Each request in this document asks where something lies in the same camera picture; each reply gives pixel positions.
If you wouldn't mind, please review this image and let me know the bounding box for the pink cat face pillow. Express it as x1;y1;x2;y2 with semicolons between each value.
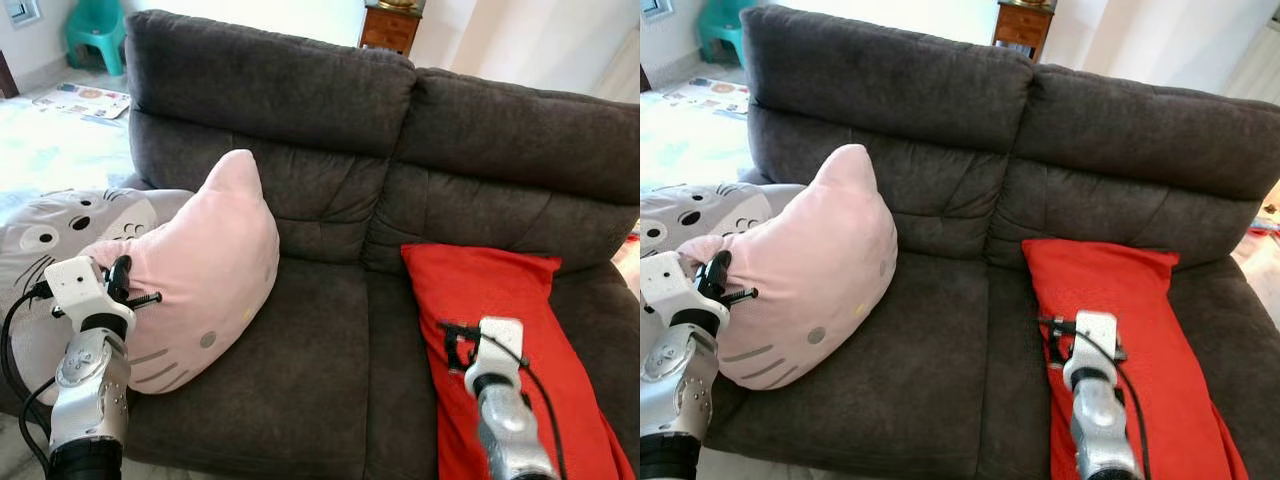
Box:
78;149;281;395
677;144;899;391

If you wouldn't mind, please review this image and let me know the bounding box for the red pillow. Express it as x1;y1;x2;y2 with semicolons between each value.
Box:
400;243;636;480
1022;238;1251;480

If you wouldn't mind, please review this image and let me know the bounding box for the grey cartoon plush pillow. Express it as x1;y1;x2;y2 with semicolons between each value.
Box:
0;187;196;406
640;182;806;301

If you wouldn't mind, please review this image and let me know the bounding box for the dark brown fabric sofa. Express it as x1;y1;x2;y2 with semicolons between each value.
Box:
697;5;1280;480
0;10;641;480

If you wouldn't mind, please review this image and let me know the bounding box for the printed children's play board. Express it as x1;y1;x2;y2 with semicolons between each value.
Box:
665;78;751;119
32;82;133;121

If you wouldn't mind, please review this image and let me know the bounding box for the teal plastic stool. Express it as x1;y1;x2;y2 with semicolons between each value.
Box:
697;0;766;66
65;0;129;78

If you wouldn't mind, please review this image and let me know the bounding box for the brown wooden cabinet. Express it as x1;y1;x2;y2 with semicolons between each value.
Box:
358;0;423;58
992;0;1057;63

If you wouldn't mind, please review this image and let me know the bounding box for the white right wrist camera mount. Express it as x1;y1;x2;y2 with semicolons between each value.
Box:
464;317;526;398
1062;311;1126;393

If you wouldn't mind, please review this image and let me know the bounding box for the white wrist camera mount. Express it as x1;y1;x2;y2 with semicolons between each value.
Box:
464;317;526;398
640;250;723;331
44;256;136;336
1062;311;1126;393

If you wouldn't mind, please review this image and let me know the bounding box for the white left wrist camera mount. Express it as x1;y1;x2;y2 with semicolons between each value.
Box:
640;250;723;331
44;256;136;336

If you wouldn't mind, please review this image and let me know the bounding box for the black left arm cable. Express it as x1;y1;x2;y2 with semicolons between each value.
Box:
0;283;53;401

